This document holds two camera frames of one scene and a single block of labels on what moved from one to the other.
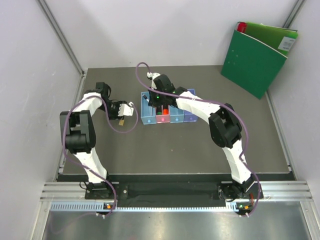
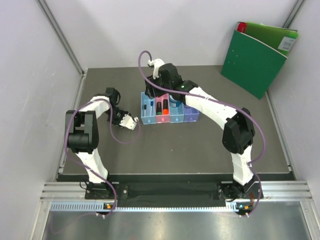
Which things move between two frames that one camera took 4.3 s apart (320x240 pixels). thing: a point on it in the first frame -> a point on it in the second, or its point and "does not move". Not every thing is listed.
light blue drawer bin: (148, 114) does not move
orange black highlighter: (165, 111) does not move
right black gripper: (152, 103) -> (149, 91)
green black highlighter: (159, 110) does not move
